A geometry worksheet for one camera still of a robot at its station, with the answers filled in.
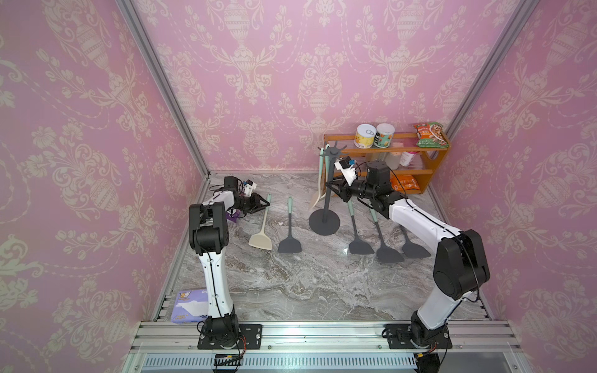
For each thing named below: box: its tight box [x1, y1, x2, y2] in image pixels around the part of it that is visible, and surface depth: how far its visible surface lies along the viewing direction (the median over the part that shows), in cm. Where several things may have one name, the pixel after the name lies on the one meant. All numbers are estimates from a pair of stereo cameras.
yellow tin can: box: [353, 123, 378, 150], surface depth 89 cm
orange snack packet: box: [390, 174, 421, 191], surface depth 114 cm
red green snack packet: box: [413, 122, 450, 149], surface depth 91 cm
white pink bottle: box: [398, 150, 418, 167], surface depth 99 cm
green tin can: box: [373, 122, 396, 149], surface depth 90 cm
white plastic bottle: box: [384, 151, 402, 171], surface depth 101 cm
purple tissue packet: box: [171, 288, 209, 325], surface depth 76 cm
